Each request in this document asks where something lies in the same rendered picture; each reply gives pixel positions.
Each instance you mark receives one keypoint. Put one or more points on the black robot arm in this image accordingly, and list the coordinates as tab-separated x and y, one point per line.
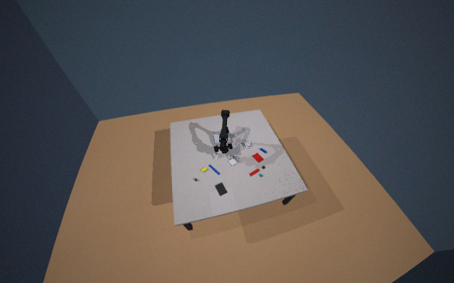
224	131

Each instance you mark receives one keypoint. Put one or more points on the red square plate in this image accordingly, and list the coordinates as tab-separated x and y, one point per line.
258	157

